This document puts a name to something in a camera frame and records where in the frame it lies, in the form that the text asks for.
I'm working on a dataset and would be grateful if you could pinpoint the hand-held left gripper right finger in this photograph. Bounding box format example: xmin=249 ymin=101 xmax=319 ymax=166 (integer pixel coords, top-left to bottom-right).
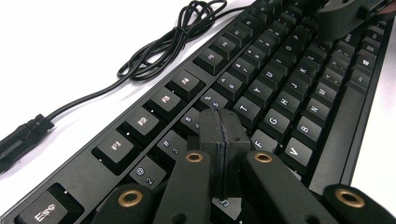
xmin=219 ymin=108 xmax=252 ymax=200

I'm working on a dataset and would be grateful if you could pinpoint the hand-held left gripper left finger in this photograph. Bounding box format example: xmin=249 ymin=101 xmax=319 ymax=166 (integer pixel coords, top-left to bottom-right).
xmin=186 ymin=107 xmax=224 ymax=200

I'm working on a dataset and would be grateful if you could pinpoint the black computer keyboard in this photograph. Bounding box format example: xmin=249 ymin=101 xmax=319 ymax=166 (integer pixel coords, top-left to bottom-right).
xmin=0 ymin=0 xmax=396 ymax=224

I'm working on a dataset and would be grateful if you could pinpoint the white table cover board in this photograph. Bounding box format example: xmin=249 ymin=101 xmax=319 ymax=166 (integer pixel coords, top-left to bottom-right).
xmin=0 ymin=0 xmax=396 ymax=224

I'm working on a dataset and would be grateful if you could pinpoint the black keyboard cable with plug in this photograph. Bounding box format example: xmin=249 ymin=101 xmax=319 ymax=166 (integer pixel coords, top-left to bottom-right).
xmin=0 ymin=0 xmax=258 ymax=174

